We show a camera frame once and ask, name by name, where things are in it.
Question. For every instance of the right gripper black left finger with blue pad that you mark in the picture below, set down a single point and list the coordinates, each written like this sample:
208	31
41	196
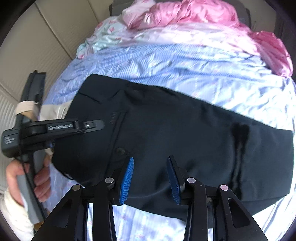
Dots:
122	180

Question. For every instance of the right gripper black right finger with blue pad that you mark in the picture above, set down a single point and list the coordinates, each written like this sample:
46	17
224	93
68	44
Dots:
177	178

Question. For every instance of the black pants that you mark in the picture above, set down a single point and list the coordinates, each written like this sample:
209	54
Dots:
151	123

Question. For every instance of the person's left hand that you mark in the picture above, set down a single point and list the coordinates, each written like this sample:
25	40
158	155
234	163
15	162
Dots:
42	180

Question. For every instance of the beige garment on bed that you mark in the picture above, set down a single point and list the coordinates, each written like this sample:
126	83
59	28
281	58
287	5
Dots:
50	117

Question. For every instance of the blue floral striped bedsheet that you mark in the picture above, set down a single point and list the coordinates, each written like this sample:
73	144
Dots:
236	81

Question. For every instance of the light floral pillow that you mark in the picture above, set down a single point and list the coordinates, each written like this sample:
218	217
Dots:
108	33

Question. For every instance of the pink crumpled quilt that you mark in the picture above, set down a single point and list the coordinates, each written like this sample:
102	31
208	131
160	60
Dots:
208	23

